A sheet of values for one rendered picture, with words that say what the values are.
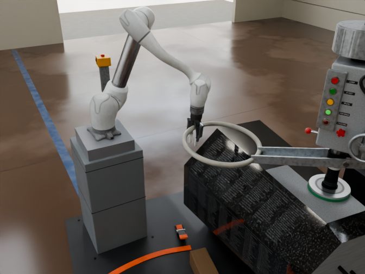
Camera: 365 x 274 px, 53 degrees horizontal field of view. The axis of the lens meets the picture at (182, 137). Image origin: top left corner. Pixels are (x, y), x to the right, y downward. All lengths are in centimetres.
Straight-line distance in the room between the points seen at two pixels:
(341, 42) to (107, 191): 169
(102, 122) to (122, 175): 39
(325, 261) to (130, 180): 134
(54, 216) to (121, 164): 103
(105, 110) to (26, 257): 128
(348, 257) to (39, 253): 211
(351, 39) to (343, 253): 101
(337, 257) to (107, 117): 154
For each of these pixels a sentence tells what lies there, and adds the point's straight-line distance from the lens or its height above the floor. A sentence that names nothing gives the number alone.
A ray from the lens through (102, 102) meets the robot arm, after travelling 240.
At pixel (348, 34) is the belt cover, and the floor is 172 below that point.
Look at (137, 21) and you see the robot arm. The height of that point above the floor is 164.
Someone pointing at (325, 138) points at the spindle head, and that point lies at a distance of 190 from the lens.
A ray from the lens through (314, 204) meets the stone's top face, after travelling 204.
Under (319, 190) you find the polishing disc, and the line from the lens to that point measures 210.
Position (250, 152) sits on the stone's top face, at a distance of 237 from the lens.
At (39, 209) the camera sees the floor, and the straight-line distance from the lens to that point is 344.
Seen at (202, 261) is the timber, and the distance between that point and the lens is 264.
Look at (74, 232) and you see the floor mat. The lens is 311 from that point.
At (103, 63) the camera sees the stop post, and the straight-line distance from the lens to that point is 349.
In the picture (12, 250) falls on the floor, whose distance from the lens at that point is 314.
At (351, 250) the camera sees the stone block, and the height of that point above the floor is 72.
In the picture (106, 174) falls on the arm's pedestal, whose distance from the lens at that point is 249.
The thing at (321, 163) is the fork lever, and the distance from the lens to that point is 202.
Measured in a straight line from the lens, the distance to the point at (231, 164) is 206.
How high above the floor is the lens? 209
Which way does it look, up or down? 29 degrees down
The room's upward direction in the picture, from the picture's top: straight up
